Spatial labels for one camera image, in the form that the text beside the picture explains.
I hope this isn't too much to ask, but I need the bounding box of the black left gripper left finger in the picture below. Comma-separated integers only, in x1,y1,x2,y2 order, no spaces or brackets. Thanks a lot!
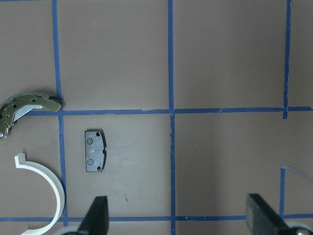
77,196,108,235

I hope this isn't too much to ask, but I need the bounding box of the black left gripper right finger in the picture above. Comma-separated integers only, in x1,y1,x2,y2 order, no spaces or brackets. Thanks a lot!
246,193,290,235

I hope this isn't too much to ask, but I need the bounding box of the white curved plastic bracket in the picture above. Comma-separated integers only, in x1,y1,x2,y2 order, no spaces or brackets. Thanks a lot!
14,153,65,235

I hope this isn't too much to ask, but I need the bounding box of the olive metal brake shoe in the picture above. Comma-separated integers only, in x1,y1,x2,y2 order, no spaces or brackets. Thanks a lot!
0,92,62,140

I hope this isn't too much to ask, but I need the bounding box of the black brake pad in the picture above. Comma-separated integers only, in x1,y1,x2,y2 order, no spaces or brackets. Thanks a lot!
85,129,107,172

